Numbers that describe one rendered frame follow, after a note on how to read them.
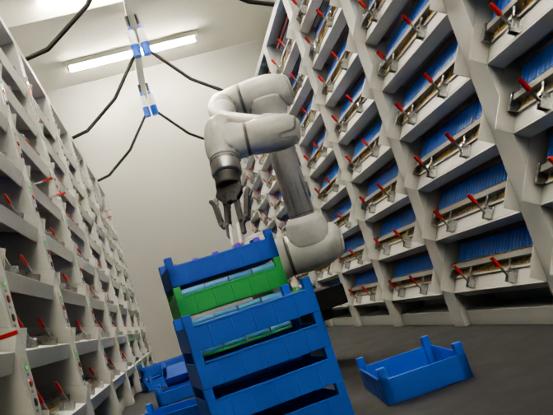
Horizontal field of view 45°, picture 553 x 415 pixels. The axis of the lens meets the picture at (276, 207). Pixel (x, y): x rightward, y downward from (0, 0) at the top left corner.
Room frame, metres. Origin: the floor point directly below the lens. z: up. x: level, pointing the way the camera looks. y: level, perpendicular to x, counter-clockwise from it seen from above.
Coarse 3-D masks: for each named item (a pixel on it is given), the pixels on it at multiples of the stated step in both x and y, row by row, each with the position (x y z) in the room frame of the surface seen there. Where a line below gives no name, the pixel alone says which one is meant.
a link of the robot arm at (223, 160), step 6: (216, 156) 1.88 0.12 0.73; (222, 156) 1.87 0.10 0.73; (228, 156) 1.87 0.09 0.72; (234, 156) 1.88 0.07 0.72; (210, 162) 1.90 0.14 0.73; (216, 162) 1.87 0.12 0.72; (222, 162) 1.86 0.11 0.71; (228, 162) 1.86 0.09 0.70; (234, 162) 1.87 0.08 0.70; (216, 168) 1.86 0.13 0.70; (222, 168) 1.86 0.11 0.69; (228, 168) 1.87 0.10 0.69; (234, 168) 1.87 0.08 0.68; (240, 168) 1.89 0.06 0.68; (216, 174) 1.88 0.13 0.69; (240, 174) 1.91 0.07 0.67
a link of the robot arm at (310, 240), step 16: (256, 80) 2.38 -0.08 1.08; (272, 80) 2.37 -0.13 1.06; (288, 80) 2.39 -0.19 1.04; (256, 96) 2.37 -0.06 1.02; (272, 96) 2.37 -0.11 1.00; (288, 96) 2.39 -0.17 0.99; (256, 112) 2.39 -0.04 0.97; (272, 112) 2.38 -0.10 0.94; (272, 160) 2.45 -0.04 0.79; (288, 160) 2.43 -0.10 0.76; (288, 176) 2.44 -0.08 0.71; (288, 192) 2.46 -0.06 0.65; (304, 192) 2.47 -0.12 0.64; (288, 208) 2.48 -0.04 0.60; (304, 208) 2.47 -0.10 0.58; (288, 224) 2.49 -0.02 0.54; (304, 224) 2.45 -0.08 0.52; (320, 224) 2.47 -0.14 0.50; (288, 240) 2.49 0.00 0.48; (304, 240) 2.46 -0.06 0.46; (320, 240) 2.46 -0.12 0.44; (336, 240) 2.47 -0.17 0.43; (288, 256) 2.47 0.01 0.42; (304, 256) 2.47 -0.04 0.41; (320, 256) 2.47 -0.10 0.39; (336, 256) 2.50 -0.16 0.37; (304, 272) 2.52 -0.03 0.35
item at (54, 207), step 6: (36, 192) 2.30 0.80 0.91; (36, 198) 2.31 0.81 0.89; (42, 198) 2.40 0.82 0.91; (48, 198) 2.50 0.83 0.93; (54, 198) 2.78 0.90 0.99; (60, 198) 2.79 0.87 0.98; (36, 204) 2.58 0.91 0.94; (42, 204) 2.41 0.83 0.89; (48, 204) 2.51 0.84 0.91; (54, 204) 2.64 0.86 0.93; (60, 204) 2.78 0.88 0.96; (42, 210) 2.72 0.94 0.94; (48, 210) 2.53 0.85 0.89; (54, 210) 2.64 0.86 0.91; (60, 210) 2.76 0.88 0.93; (54, 216) 2.67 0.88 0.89; (60, 216) 2.77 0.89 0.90
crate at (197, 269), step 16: (272, 240) 1.79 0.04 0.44; (208, 256) 1.73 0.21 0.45; (224, 256) 1.75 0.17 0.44; (240, 256) 1.76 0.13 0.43; (256, 256) 1.77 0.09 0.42; (272, 256) 1.78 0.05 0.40; (160, 272) 1.87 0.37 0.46; (176, 272) 1.71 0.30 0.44; (192, 272) 1.72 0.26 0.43; (208, 272) 1.73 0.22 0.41; (224, 272) 1.74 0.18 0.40
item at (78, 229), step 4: (64, 204) 2.88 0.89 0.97; (64, 208) 2.88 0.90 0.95; (68, 216) 3.03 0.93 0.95; (68, 220) 2.97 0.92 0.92; (72, 220) 3.29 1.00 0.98; (68, 224) 2.98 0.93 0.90; (72, 224) 3.09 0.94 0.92; (76, 224) 3.29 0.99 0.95; (80, 224) 3.47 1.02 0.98; (84, 224) 3.47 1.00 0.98; (72, 228) 3.09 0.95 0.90; (76, 228) 3.18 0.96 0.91; (80, 228) 3.31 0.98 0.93; (84, 228) 3.47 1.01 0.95; (72, 232) 3.38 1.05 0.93; (76, 232) 3.19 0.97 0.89; (80, 232) 3.32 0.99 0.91; (84, 232) 3.45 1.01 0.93; (80, 236) 3.32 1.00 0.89; (84, 236) 3.46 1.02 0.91; (84, 240) 3.46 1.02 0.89
